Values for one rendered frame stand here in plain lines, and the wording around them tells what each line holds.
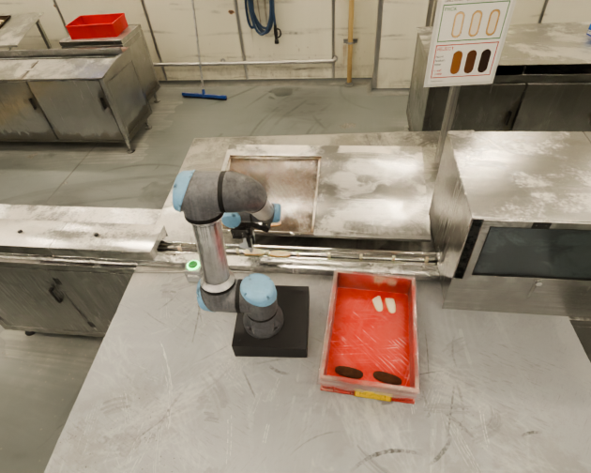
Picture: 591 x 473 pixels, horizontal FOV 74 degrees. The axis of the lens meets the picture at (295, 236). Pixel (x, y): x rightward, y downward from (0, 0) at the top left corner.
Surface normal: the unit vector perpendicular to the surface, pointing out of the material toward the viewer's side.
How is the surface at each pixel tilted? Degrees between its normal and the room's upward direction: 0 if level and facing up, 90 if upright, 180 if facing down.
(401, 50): 90
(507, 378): 0
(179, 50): 90
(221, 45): 90
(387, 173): 10
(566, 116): 90
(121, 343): 0
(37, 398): 0
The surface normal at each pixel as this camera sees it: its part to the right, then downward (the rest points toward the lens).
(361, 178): -0.09, -0.58
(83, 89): -0.12, 0.71
